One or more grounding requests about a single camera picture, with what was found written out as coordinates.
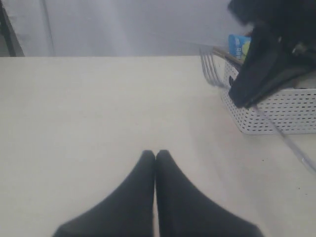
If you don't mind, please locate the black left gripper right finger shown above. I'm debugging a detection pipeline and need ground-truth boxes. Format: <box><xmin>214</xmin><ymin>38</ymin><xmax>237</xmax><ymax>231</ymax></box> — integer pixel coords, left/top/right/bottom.
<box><xmin>156</xmin><ymin>150</ymin><xmax>263</xmax><ymax>237</ymax></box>

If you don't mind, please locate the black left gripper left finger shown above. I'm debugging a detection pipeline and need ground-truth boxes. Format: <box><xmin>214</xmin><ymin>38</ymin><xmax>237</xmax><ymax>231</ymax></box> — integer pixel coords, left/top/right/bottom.
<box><xmin>54</xmin><ymin>150</ymin><xmax>155</xmax><ymax>237</ymax></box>

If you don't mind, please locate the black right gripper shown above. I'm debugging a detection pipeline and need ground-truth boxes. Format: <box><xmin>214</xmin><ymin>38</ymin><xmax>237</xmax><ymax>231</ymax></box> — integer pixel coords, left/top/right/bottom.
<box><xmin>228</xmin><ymin>0</ymin><xmax>316</xmax><ymax>108</ymax></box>

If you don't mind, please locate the wooden chopstick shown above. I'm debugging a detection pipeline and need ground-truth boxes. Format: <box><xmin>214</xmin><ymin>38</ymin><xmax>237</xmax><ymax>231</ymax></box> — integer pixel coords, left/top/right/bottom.
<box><xmin>212</xmin><ymin>46</ymin><xmax>244</xmax><ymax>65</ymax></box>

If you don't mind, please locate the silver fork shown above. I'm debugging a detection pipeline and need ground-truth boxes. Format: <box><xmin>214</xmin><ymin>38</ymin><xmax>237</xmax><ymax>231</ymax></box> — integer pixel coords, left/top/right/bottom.
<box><xmin>199</xmin><ymin>50</ymin><xmax>316</xmax><ymax>173</ymax></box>

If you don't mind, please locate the blue chips bag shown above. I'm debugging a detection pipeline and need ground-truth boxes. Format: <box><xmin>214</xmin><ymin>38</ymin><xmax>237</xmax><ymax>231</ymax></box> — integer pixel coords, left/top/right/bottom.
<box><xmin>228</xmin><ymin>34</ymin><xmax>251</xmax><ymax>61</ymax></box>

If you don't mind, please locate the white perforated plastic basket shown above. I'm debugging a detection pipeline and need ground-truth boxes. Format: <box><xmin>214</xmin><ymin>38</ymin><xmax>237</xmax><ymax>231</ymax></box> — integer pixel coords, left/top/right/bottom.
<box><xmin>221</xmin><ymin>58</ymin><xmax>316</xmax><ymax>135</ymax></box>

